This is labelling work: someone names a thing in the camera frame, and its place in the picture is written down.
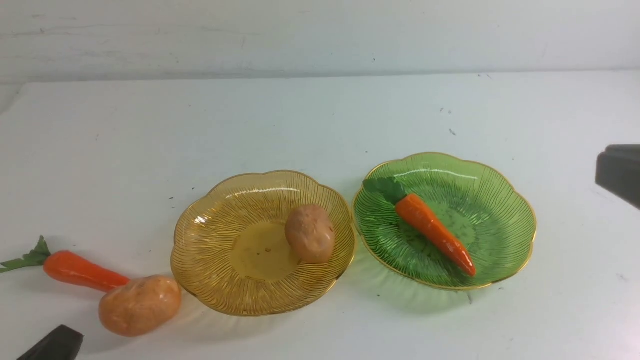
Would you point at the brown toy potato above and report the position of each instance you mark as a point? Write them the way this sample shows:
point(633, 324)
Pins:
point(310, 234)

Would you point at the amber ribbed plastic plate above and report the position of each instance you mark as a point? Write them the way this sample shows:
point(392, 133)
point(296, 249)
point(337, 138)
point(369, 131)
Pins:
point(231, 253)

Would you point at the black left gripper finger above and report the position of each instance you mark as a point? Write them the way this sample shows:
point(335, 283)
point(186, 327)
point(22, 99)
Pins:
point(62, 343)

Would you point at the green ribbed plastic plate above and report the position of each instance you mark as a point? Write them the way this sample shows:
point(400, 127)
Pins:
point(496, 224)

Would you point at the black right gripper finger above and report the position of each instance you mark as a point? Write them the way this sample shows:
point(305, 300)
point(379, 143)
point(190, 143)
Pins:
point(618, 171)

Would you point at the orange toy carrot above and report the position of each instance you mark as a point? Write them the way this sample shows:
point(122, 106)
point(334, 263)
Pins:
point(67, 267)
point(413, 210)

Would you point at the orange-brown toy potato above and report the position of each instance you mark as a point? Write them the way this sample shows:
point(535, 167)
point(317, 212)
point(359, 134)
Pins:
point(140, 307)

